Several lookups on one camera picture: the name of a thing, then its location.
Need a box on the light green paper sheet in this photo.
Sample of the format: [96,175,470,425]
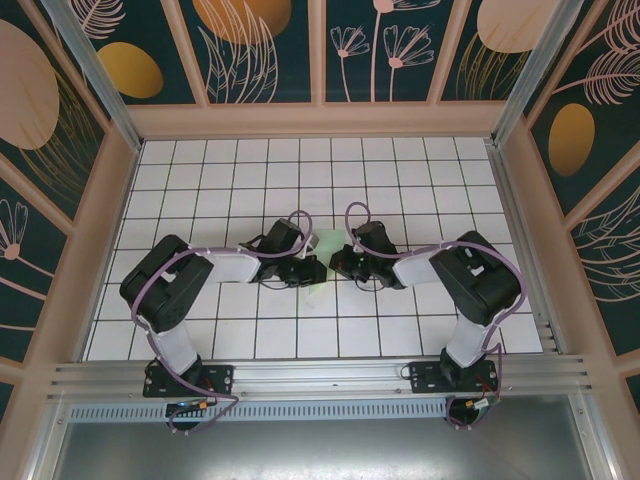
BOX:
[297,228,346,301]

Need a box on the grey sheet metal panel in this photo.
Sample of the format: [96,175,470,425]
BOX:
[29,419,621,480]

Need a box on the small controller board with connector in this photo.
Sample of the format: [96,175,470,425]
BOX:
[164,399,214,417]
[449,396,502,419]

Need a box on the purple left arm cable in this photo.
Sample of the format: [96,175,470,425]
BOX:
[129,209,315,435]

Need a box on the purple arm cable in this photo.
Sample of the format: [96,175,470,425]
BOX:
[129,209,315,435]
[345,201,529,431]

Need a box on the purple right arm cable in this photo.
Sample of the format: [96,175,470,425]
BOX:
[345,201,529,431]

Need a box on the long aluminium mounting rail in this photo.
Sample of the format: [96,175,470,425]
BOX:
[47,354,594,407]

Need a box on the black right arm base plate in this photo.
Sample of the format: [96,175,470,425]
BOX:
[408,359,502,397]

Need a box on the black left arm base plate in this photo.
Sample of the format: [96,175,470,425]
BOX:
[142,364,236,399]

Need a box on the slotted grey cable duct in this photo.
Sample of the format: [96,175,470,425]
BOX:
[67,398,501,422]

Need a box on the aluminium table side rail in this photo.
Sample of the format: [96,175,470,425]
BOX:
[487,139,565,354]

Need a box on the aluminium corner post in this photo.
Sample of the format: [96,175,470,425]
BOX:
[489,0,584,147]
[39,0,147,154]

